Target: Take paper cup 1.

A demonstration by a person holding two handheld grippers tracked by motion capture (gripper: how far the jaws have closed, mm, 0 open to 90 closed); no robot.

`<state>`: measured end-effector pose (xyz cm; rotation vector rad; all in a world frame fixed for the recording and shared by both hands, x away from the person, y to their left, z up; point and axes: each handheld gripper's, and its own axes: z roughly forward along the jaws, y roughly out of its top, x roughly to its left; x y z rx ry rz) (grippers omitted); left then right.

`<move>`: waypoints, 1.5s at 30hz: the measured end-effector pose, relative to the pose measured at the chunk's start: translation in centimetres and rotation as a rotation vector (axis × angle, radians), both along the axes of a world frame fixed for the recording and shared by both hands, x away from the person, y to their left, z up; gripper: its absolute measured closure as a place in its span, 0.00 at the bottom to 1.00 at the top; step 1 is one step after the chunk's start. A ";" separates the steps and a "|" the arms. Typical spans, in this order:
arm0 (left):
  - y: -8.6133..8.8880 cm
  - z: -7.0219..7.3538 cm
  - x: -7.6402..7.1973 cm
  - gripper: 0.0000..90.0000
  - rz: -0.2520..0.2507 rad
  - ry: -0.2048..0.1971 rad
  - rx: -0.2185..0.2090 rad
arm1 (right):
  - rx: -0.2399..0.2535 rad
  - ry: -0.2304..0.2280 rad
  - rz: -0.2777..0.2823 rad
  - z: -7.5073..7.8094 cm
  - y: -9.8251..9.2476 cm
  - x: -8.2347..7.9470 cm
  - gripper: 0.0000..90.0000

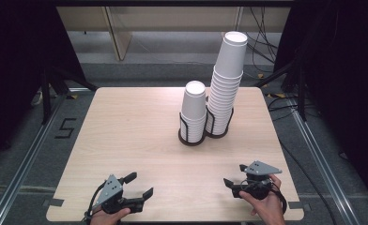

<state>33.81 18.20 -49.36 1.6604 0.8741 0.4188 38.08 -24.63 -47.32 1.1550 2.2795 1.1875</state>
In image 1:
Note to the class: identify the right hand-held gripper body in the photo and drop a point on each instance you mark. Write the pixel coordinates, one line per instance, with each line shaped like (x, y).
(260, 168)

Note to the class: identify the single white paper cup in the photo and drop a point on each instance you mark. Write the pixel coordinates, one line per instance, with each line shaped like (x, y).
(194, 100)

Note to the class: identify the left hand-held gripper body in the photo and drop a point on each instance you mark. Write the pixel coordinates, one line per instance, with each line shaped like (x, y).
(110, 190)

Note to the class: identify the black metal stand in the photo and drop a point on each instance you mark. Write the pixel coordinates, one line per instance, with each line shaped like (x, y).
(301, 93)
(46, 93)

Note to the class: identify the aluminium floor rail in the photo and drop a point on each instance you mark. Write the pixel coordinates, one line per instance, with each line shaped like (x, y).
(19, 178)
(326, 162)

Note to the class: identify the person's right hand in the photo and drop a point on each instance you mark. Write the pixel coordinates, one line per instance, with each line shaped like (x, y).
(269, 207)

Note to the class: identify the tall stack of paper cups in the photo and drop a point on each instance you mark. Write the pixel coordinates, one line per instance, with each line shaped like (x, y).
(230, 62)

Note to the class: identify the beige wooden shelf unit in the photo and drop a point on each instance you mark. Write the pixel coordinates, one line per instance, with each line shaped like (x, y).
(122, 34)

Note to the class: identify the person's left hand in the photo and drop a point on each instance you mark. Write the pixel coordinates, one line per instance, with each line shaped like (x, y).
(105, 218)

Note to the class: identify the black tape strip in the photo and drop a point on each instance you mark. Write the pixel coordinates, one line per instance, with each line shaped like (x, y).
(299, 205)

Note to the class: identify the dark curtain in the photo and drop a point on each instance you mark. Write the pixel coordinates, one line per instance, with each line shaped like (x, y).
(344, 78)
(13, 62)

